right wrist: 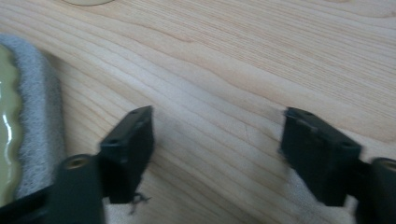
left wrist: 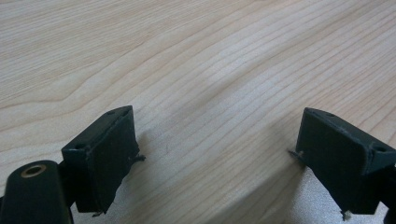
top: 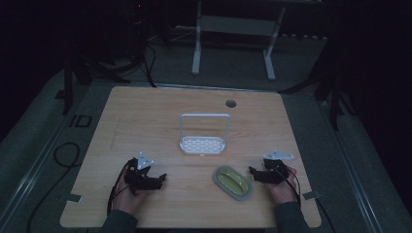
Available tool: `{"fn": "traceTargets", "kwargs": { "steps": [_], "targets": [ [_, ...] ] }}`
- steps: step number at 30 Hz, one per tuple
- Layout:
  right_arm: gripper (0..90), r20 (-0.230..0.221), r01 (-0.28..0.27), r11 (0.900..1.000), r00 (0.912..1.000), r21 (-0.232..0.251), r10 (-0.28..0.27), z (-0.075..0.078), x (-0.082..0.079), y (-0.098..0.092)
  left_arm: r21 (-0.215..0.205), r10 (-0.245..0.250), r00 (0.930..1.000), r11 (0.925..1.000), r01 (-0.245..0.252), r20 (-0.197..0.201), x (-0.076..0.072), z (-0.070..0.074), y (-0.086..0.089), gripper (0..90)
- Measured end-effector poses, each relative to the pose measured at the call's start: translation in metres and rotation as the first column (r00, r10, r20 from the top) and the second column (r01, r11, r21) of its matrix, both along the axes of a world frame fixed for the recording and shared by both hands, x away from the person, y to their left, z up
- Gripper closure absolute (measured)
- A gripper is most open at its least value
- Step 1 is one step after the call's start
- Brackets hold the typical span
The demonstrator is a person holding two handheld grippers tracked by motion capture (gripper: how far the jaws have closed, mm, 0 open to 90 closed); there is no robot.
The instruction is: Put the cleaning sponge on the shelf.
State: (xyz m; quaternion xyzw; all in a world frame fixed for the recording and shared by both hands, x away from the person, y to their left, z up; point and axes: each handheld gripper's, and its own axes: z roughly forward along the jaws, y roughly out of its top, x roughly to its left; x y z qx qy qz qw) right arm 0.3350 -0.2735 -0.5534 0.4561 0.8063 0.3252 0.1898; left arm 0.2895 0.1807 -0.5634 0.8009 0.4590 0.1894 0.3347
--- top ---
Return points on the grey tape piece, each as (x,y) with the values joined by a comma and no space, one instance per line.
(74,197)
(311,195)

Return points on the black computer tower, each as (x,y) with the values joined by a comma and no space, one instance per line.
(137,29)

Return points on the grey oval soap dish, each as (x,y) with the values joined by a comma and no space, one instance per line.
(219,184)

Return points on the person's left hand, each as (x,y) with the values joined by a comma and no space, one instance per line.
(124,200)

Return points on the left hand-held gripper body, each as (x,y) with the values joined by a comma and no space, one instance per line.
(140,178)

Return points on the yellow-green soap bar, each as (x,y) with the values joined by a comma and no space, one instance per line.
(233,181)

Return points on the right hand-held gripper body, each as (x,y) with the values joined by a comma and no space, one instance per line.
(275,170)

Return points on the white metal desk frame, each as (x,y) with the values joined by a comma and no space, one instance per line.
(233,25)

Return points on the black tripod stand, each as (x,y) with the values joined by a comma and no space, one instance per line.
(333,93)
(85,69)

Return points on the person's right hand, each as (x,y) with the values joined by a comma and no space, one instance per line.
(283,192)

